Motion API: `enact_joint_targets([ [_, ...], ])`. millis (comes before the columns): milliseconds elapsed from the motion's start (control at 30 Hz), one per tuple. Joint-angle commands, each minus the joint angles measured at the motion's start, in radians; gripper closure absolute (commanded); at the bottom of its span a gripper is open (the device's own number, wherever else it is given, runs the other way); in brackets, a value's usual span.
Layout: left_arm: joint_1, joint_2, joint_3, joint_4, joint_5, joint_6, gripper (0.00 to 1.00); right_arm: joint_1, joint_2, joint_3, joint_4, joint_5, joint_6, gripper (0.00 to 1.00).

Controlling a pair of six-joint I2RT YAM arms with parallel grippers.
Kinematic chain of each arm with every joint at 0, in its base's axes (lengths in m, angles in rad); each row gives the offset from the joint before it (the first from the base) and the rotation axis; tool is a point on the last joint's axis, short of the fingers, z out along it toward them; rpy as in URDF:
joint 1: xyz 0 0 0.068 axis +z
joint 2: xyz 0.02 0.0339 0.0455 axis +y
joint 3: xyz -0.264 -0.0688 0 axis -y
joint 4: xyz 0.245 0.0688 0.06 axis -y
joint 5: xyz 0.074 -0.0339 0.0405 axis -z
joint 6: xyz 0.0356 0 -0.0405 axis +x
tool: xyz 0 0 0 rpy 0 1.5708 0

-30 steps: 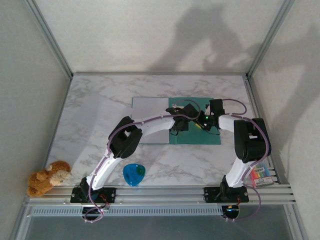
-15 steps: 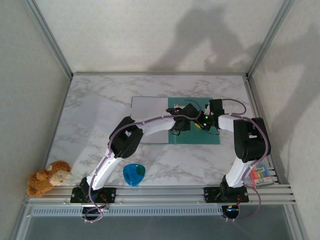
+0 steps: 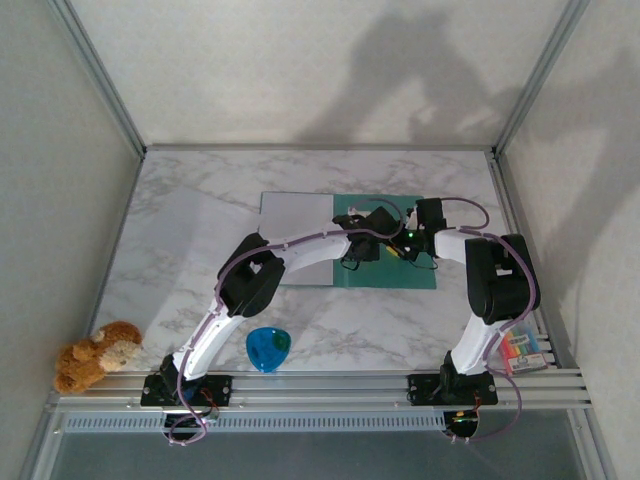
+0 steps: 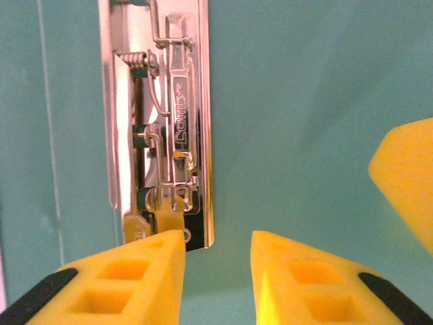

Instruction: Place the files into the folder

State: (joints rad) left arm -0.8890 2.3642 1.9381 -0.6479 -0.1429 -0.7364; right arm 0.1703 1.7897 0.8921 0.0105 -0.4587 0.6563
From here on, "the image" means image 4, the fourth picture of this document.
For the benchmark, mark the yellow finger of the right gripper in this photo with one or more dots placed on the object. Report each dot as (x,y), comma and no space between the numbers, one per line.
(409,169)

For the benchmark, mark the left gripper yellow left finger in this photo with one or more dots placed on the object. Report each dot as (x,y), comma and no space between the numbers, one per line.
(142,298)

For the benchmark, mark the green clip folder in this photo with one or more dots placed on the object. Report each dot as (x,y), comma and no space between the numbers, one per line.
(304,84)

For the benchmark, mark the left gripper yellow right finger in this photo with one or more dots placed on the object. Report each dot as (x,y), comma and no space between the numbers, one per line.
(304,298)

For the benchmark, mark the metal folder clip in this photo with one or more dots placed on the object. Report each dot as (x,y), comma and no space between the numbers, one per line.
(182,101)

